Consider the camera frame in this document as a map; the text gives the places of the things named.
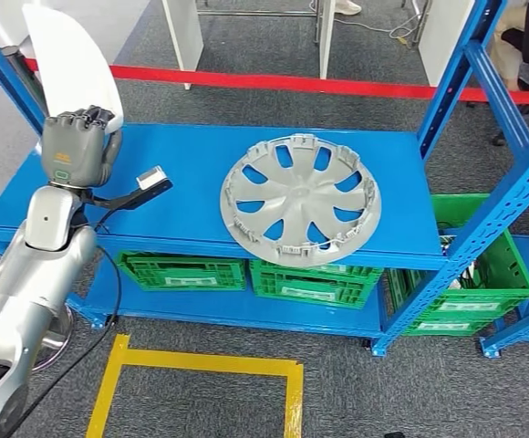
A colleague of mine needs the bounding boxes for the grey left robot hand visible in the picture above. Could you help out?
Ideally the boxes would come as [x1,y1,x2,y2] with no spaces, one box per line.
[41,105,123,189]

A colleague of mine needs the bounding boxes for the white curved plastic part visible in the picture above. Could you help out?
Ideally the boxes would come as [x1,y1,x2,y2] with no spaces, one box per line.
[21,3,125,134]

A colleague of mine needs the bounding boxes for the blue metal shelf rack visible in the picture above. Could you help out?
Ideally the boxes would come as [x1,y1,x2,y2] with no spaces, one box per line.
[479,229,529,360]
[0,0,529,358]

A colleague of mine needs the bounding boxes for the white desk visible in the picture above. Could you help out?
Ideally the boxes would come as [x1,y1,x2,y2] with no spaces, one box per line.
[162,0,337,90]
[418,0,475,87]

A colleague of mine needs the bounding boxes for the green plastic crate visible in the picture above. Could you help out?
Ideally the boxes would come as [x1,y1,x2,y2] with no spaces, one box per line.
[385,193,529,321]
[249,258,384,310]
[115,251,248,293]
[401,317,493,338]

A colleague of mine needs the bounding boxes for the red barrier belt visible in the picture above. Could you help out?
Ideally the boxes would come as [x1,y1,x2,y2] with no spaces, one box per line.
[0,57,529,113]

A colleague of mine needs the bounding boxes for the yellow floor tape square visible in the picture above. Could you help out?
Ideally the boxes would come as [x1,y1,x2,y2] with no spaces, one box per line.
[85,334,304,438]

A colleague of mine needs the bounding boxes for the grey wheel hubcap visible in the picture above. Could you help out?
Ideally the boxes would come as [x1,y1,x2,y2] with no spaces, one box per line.
[219,133,383,269]

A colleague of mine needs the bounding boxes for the person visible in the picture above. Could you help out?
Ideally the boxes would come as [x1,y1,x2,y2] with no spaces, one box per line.
[490,0,529,92]

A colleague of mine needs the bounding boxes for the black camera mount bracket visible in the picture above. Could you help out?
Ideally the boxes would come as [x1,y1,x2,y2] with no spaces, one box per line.
[79,175,174,213]

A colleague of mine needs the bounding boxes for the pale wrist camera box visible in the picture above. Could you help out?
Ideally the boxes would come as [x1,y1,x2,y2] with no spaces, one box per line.
[136,166,168,192]

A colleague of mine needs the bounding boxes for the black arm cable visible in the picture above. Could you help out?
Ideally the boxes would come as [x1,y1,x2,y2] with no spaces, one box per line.
[6,224,123,438]

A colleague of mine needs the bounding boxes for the white floor cable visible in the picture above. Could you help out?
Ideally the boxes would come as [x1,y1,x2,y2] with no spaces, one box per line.
[310,0,422,48]

